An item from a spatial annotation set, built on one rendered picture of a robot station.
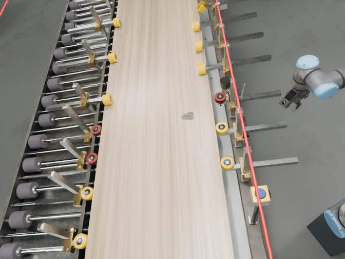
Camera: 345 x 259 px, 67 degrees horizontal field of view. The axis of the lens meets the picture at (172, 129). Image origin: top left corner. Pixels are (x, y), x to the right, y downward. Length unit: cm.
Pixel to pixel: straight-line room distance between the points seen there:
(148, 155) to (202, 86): 65
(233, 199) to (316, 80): 91
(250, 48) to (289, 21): 66
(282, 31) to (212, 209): 274
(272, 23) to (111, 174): 293
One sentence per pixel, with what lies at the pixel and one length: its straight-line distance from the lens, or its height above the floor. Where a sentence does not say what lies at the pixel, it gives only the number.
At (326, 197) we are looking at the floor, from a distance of 260.
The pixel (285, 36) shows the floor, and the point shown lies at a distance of 369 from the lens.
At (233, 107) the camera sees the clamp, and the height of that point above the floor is 87.
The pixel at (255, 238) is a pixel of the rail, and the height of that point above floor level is 70.
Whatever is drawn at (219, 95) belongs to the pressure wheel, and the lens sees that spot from 186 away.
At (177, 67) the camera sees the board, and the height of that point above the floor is 90.
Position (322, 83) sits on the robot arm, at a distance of 132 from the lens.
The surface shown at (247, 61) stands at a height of 96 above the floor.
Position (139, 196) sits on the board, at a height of 90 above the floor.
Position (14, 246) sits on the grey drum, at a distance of 200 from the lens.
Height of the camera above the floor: 236
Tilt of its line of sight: 57 degrees down
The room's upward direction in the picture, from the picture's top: 21 degrees counter-clockwise
